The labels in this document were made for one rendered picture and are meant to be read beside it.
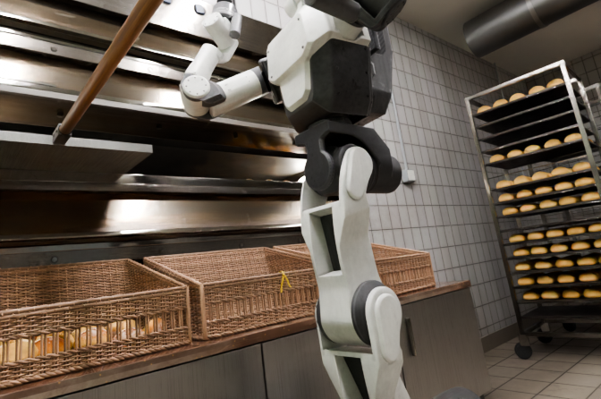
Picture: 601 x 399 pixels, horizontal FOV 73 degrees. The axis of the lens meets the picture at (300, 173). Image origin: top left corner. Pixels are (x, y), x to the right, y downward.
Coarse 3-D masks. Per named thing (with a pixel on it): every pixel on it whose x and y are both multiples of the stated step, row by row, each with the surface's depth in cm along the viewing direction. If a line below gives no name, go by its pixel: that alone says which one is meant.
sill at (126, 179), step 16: (0, 176) 131; (16, 176) 134; (32, 176) 137; (48, 176) 140; (64, 176) 143; (80, 176) 147; (96, 176) 150; (112, 176) 154; (128, 176) 158; (144, 176) 162; (160, 176) 166; (176, 176) 171
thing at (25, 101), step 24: (0, 96) 127; (24, 96) 130; (48, 96) 133; (72, 96) 138; (0, 120) 139; (24, 120) 142; (48, 120) 145; (96, 120) 151; (120, 120) 155; (144, 120) 159; (168, 120) 163; (192, 120) 167; (216, 120) 173; (216, 144) 193; (240, 144) 198; (264, 144) 205; (288, 144) 211
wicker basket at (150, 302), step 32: (0, 288) 120; (32, 288) 126; (64, 288) 131; (96, 288) 136; (128, 288) 142; (160, 288) 124; (0, 320) 84; (32, 320) 87; (64, 320) 91; (96, 320) 95; (32, 352) 86; (64, 352) 90; (96, 352) 94; (128, 352) 98; (0, 384) 82
